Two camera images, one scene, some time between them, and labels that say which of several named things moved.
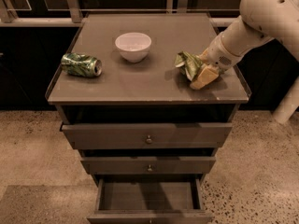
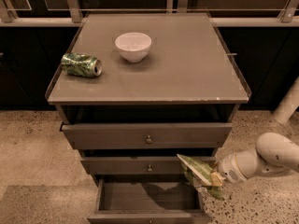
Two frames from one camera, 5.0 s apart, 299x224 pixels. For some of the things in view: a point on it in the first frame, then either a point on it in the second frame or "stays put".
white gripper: [220, 57] → [228, 168]
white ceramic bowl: [134, 47] stays put
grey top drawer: [146, 135] stays put
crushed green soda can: [80, 64] stays put
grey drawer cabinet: [147, 102] stays put
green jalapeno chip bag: [189, 63] → [199, 174]
